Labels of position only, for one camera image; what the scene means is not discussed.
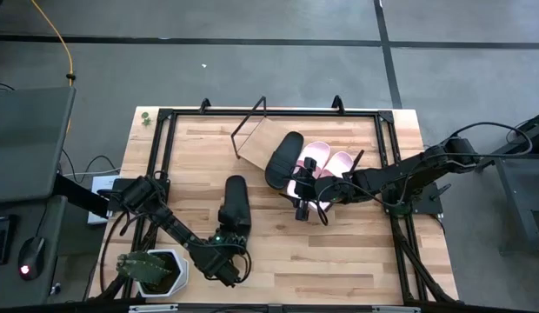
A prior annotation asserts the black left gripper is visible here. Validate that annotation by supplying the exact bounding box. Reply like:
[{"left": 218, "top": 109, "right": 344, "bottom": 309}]
[{"left": 195, "top": 219, "right": 252, "bottom": 288}]

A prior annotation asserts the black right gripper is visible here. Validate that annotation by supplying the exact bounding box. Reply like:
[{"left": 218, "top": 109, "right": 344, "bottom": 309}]
[{"left": 289, "top": 156, "right": 356, "bottom": 222}]

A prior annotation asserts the black rubber slide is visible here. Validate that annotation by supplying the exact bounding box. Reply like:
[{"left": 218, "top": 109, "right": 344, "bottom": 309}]
[
  {"left": 217, "top": 174, "right": 253, "bottom": 238},
  {"left": 264, "top": 130, "right": 305, "bottom": 191}
]

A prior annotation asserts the pink rubber slide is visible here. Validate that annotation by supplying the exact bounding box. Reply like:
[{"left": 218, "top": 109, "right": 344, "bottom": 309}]
[
  {"left": 310, "top": 150, "right": 356, "bottom": 213},
  {"left": 286, "top": 140, "right": 332, "bottom": 199}
]

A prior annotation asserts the white hexagonal planter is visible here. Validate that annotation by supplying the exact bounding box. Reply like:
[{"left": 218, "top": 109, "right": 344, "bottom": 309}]
[{"left": 136, "top": 248, "right": 190, "bottom": 299}]

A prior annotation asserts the green succulent plant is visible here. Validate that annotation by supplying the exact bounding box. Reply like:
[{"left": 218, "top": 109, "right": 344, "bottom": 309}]
[{"left": 116, "top": 250, "right": 173, "bottom": 287}]

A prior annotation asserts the white box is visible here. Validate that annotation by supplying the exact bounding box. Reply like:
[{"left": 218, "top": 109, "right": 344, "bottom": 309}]
[{"left": 86, "top": 174, "right": 122, "bottom": 226}]

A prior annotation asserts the dark desk surface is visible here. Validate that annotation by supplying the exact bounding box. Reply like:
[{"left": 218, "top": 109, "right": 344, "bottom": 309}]
[{"left": 0, "top": 194, "right": 70, "bottom": 310}]

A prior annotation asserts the black computer mouse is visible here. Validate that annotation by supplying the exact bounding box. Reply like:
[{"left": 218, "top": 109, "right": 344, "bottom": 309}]
[{"left": 17, "top": 236, "right": 47, "bottom": 282}]

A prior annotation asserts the dark grey metal cart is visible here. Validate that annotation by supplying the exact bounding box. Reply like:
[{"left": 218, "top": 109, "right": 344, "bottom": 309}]
[{"left": 480, "top": 108, "right": 539, "bottom": 262}]

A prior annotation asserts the grey raised desk panel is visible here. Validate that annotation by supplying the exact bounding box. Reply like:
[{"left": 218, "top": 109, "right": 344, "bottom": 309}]
[{"left": 0, "top": 85, "right": 77, "bottom": 203}]

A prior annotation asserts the black keyboard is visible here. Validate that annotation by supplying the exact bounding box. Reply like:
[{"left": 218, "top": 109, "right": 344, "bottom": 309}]
[{"left": 0, "top": 214, "right": 15, "bottom": 267}]

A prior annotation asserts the wooden shelf with black frame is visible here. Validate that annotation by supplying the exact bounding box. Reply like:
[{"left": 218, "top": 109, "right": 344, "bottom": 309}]
[{"left": 230, "top": 96, "right": 365, "bottom": 212}]

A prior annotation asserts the black metal table frame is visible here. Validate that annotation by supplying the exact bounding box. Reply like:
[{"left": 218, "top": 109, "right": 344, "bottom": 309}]
[{"left": 89, "top": 95, "right": 460, "bottom": 313}]

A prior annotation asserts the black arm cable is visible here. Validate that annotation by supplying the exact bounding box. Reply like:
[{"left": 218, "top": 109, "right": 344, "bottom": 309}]
[{"left": 450, "top": 121, "right": 534, "bottom": 158}]

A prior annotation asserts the yellow floor cable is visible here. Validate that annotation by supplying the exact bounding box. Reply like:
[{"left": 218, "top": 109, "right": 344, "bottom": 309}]
[{"left": 30, "top": 0, "right": 76, "bottom": 134}]

